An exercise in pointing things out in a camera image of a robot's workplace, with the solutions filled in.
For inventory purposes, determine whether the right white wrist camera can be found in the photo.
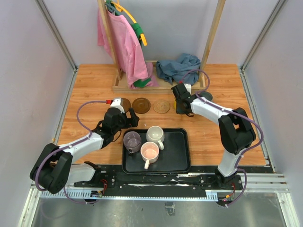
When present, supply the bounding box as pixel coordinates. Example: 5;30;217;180
184;83;192;94

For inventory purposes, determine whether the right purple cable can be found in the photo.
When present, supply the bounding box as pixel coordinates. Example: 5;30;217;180
178;69;265;208

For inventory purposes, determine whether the white ceramic mug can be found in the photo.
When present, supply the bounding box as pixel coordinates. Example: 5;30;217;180
146;126;165;150

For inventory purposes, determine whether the blue crumpled cloth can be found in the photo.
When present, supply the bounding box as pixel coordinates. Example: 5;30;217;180
156;53;201;86

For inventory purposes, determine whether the green clothes hanger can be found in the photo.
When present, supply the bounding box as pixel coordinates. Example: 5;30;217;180
105;0;148;46

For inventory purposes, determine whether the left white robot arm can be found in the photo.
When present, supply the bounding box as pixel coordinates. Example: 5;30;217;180
30;107;140;194

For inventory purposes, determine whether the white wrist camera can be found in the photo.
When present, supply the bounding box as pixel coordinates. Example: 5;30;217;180
184;83;192;94
110;97;125;113

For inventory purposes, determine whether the black plastic tray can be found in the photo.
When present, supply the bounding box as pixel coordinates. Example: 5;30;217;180
122;128;191;174

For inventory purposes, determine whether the pink ceramic mug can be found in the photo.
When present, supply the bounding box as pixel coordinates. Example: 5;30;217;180
140;142;159;170

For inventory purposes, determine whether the wooden clothes rack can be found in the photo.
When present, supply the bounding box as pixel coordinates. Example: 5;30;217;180
98;0;225;94

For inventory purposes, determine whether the purple glass cup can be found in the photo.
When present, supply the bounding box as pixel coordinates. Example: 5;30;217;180
123;131;142;156

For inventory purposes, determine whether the grey ceramic mug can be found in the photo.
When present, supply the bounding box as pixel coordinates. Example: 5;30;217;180
197;91;213;102

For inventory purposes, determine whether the brown wooden coaster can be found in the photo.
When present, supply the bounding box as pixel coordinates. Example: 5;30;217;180
132;97;151;114
121;98;131;113

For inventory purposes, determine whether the woven rattan coaster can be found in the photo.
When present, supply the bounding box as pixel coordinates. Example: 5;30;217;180
153;100;170;114

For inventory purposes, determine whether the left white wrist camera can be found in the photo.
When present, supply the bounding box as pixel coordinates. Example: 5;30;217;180
110;97;125;113

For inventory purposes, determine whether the purple cable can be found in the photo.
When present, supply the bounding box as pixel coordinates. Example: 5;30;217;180
178;69;265;208
35;99;112;219

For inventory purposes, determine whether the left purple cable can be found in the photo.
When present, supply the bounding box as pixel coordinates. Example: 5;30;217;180
35;99;112;219

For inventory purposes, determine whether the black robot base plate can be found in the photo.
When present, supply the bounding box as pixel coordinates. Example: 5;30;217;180
67;165;244;198

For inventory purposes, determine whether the pink shirt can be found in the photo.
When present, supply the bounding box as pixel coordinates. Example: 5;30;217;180
107;12;159;89

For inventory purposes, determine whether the yellow clothes hanger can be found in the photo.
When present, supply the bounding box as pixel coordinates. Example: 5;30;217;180
111;1;148;46

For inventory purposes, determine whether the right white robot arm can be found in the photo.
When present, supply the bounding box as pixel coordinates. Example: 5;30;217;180
171;83;256;189

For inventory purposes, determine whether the aluminium frame rail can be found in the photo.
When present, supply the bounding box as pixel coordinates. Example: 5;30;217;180
38;170;289;204

